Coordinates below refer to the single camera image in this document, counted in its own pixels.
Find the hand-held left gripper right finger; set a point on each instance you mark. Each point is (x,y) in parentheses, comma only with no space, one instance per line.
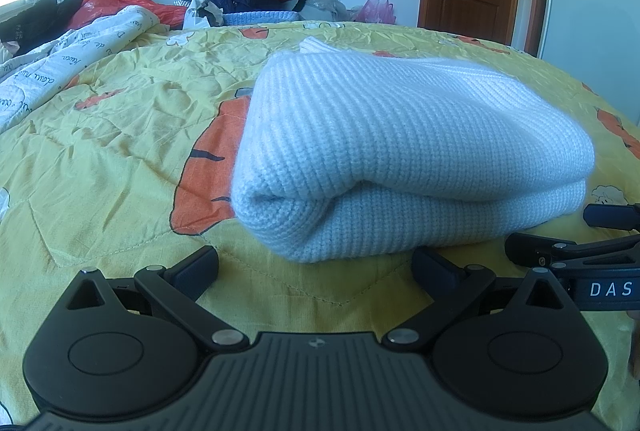
(432,271)

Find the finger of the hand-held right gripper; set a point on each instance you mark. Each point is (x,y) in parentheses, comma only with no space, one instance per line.
(530,248)
(610,215)

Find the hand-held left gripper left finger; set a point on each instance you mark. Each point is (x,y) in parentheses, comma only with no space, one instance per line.
(192,271)

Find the white knit sweater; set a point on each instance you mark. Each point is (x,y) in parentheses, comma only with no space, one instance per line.
(400,126)

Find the person's right hand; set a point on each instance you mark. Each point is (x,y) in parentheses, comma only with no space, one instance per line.
(635,346)

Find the yellow printed quilt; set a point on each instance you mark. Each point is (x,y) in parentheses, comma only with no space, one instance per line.
(125,121)

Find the white printed quilt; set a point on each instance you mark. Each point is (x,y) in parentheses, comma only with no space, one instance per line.
(75,51)

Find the white crumpled plastic bag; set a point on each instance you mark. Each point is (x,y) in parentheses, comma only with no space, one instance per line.
(197,13)

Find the light blue knit garment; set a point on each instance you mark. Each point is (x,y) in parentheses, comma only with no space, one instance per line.
(260,17)

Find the pink plastic bag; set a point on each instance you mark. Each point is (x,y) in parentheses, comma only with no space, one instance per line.
(377,11)

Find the navy padded jacket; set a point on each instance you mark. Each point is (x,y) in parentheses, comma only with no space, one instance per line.
(250,3)

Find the black cloth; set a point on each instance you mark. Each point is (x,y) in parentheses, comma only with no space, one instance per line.
(30,21)

